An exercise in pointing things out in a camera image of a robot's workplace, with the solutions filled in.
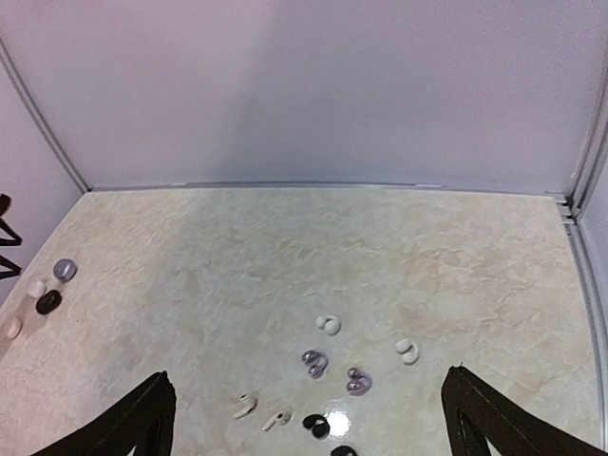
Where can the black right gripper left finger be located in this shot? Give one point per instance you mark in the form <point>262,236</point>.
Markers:
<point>141,423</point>

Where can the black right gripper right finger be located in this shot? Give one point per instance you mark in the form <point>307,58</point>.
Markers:
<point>478,417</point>

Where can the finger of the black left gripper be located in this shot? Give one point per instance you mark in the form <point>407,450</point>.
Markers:
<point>11,238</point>
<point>9,269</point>

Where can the black earbud charging case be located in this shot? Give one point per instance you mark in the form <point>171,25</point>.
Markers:
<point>48,302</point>

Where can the purple earbud charging case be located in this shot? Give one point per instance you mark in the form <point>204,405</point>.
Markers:
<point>65,269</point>

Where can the black clip earbud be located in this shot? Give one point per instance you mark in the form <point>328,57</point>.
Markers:
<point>317,425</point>
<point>343,451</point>

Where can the white earbud charging case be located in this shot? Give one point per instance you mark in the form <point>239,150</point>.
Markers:
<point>36,289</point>

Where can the pink earbud charging case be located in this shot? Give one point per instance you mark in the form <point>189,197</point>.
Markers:
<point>12,327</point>

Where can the white clip earbud right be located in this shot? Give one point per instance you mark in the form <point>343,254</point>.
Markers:
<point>408,350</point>

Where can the white clip earbud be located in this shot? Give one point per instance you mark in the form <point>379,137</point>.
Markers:
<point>328,324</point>
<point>408,350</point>

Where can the purple chrome clip earbud right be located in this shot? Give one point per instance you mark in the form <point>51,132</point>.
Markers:
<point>359,382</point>

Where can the purple chrome clip earbud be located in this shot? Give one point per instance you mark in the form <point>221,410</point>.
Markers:
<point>359,382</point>
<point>316,363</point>

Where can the purple chrome clip earbud left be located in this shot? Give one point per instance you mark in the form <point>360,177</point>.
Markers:
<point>316,363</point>

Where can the white clip earbud rear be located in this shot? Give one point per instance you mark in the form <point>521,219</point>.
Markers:
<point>328,324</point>

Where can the left aluminium frame post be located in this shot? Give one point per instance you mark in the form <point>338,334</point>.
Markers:
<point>40,121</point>

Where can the aluminium frame post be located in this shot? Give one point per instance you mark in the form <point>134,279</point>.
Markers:
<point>591,164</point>
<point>40,121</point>

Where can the right aluminium frame post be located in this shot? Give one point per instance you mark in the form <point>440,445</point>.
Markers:
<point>591,164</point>

